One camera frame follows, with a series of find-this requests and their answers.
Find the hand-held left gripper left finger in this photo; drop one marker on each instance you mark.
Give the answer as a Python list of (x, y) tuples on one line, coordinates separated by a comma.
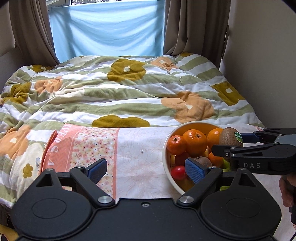
[(98, 171)]

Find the brown kiwi with green sticker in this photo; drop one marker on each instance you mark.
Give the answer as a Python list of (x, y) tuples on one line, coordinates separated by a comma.
[(230, 137), (203, 161)]

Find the light blue window cloth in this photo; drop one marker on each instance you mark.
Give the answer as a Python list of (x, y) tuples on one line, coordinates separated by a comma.
[(106, 30)]

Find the red cherry tomato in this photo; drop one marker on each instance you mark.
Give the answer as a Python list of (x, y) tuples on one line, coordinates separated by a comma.
[(181, 159), (179, 172)]

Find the brown curtain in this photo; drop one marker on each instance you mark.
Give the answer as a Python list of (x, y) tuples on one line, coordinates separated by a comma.
[(196, 27), (32, 30)]

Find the white window frame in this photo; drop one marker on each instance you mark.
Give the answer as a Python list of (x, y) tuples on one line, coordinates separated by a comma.
[(61, 2)]

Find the white towel with pink floral band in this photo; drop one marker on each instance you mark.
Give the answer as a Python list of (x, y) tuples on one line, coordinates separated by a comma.
[(138, 162)]

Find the cardboard box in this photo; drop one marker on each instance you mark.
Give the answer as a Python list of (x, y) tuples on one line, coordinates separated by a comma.
[(8, 233)]

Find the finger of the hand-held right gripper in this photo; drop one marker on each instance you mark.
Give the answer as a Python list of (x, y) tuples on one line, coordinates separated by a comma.
[(233, 149), (256, 136)]

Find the large orange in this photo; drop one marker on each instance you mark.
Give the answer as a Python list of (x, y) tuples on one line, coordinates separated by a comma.
[(194, 141), (213, 137)]

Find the green apple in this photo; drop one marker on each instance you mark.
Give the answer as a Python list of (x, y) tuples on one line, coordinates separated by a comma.
[(225, 163)]

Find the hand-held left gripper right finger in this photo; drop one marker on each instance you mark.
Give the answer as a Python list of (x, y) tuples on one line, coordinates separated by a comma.
[(194, 171)]

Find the cream bowl with yellow print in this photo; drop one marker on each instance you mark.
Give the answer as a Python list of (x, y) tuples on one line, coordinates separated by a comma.
[(167, 160)]

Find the green striped floral quilt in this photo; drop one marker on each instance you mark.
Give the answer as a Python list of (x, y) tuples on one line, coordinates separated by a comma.
[(104, 92)]

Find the person's right hand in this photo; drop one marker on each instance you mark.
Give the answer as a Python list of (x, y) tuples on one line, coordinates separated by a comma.
[(286, 192)]

